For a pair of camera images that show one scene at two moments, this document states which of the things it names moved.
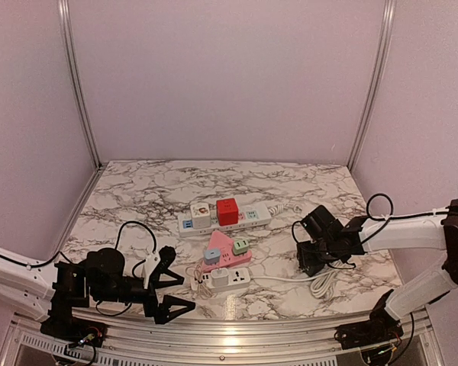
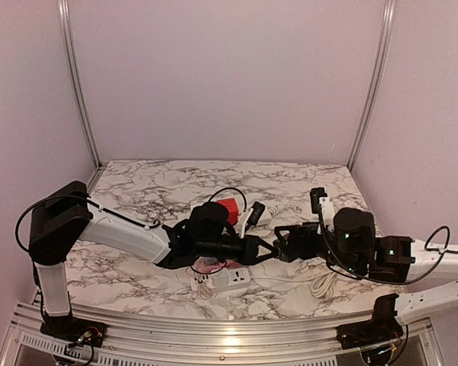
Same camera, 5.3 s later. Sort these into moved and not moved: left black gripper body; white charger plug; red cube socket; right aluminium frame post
Moved: left black gripper body
Not moved: white charger plug; right aluminium frame post; red cube socket
